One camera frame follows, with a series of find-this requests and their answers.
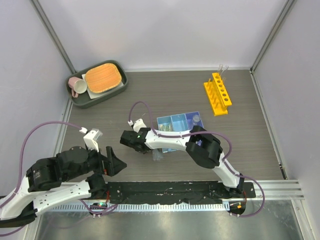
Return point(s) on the bundle of plastic pipettes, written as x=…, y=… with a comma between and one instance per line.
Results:
x=157, y=155

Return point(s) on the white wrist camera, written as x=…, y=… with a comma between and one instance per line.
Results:
x=91, y=138
x=137, y=125

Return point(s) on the white slotted cable duct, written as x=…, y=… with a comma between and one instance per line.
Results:
x=182, y=207

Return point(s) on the orange woven mat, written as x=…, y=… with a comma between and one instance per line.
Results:
x=103, y=77

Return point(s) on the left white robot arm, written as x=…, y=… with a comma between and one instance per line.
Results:
x=42, y=188

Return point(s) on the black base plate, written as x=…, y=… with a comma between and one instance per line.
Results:
x=171, y=192

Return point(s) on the pink and white mug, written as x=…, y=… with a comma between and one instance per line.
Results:
x=77, y=85

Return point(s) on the long glass test tube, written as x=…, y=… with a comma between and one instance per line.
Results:
x=220, y=69

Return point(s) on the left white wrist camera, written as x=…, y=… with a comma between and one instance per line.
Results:
x=91, y=138

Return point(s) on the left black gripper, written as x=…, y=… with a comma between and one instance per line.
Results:
x=115, y=165

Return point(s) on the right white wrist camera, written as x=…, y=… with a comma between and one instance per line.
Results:
x=137, y=125

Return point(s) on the yellow test tube rack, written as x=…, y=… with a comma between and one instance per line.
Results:
x=217, y=95

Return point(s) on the white square plate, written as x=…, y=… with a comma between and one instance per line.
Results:
x=93, y=95

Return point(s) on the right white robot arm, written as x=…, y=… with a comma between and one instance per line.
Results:
x=201, y=145

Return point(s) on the blue compartment box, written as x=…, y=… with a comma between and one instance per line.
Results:
x=180, y=122

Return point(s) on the plastic bag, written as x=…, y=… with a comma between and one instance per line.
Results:
x=166, y=127

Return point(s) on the small glass flask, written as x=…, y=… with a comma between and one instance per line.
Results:
x=196, y=120

